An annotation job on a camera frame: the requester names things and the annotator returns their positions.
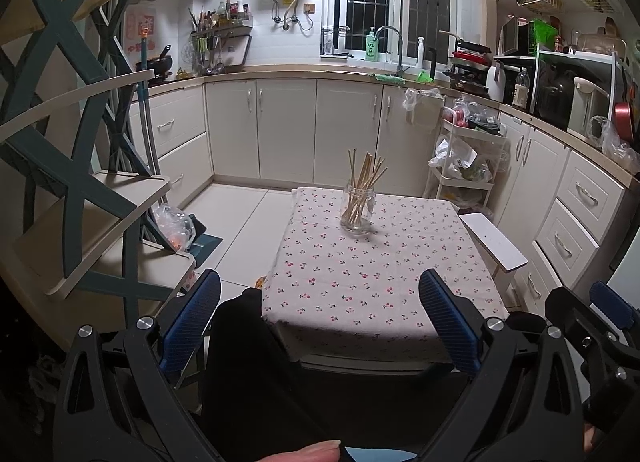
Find person's right hand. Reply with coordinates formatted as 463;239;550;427
581;422;602;454

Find black frying pan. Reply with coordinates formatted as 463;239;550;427
439;30;493;55

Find white rolling cart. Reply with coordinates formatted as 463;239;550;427
427;117;507;215

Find black wire sill rack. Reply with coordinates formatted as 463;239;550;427
321;26;350;57

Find teal and cream corner shelf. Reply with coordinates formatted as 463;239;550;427
0;0;198;303

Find white low stool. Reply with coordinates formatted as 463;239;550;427
459;212;528;310

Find water heater hoses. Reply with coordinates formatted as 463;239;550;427
270;0;315;32

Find white electric thermo pot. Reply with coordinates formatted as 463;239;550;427
567;76;613;137

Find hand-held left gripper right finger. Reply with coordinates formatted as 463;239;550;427
418;269;590;462

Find black microwave oven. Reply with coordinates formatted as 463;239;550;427
501;16;538;56

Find plastic bags on cart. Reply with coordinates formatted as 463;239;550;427
429;134;493;183

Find cooking oil bottle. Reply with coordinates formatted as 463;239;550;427
512;68;530;110

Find bunch of wooden chopsticks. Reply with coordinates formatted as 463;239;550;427
341;148;388;227

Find white counter shelf rack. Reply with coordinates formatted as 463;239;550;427
495;49;628;133

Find red and pink wall posters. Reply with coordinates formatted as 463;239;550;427
125;9;158;55

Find plastic bag on cabinet door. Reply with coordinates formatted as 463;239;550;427
404;88;446;125

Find clear plastic bin bag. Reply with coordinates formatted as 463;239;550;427
152;203;197;251

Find crumpled clear plastic bags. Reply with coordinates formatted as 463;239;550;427
590;117;640;173

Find green package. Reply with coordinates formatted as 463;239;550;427
529;19;558;52

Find black rice cooker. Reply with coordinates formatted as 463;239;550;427
537;64;576;125

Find beige kitchen countertop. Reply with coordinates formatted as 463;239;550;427
130;64;640;185

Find white kettle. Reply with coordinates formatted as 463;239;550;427
487;66;506;103

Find red saucepan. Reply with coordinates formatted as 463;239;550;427
612;102;636;143

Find clear glass jar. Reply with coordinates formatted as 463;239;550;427
340;181;377;235

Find black wok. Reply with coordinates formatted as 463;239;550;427
149;45;174;77

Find white kitchen base cabinets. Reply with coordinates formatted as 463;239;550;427
127;76;631;303

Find cherry print tablecloth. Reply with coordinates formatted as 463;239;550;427
261;187;510;363

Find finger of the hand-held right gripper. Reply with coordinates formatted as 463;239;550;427
544;286;608;383
589;281;640;383

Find chrome sink faucet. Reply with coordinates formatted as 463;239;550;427
375;26;405;76

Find person's left hand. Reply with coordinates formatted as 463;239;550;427
272;439;344;462

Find grey-handled broom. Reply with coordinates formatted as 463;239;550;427
142;86;162;177

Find wall rack with seasoning bottles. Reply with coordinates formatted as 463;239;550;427
189;0;253;75

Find clear plastic food container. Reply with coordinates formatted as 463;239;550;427
575;32;628;55

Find red flat pot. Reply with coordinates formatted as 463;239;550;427
450;52;488;70

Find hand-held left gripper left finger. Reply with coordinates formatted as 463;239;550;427
51;269;223;462

